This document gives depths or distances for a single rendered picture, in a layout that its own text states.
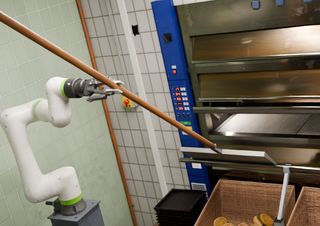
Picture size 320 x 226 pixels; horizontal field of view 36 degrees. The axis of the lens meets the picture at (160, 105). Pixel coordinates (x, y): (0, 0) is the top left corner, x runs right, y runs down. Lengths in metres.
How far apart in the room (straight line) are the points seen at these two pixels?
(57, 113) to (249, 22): 1.37
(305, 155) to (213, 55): 0.86
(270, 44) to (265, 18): 0.16
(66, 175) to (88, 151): 1.12
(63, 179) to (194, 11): 1.35
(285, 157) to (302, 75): 0.58
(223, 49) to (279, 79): 0.40
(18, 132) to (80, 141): 1.13
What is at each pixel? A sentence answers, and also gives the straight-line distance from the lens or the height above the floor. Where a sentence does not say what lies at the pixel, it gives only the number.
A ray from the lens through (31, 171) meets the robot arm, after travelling 2.73.
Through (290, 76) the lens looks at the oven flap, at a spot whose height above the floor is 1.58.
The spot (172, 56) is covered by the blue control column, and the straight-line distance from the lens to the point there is 3.39.
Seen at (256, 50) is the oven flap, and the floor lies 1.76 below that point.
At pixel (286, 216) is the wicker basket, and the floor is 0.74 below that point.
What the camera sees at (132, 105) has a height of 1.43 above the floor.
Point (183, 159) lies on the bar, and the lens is 3.22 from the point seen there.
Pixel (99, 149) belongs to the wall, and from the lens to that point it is 3.93.
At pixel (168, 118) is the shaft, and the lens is 2.42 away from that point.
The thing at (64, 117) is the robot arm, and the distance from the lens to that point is 2.32.
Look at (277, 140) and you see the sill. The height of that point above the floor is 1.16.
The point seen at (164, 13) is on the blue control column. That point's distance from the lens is 3.34.
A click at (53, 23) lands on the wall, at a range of 3.62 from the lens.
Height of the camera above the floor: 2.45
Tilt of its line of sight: 17 degrees down
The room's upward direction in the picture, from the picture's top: 13 degrees counter-clockwise
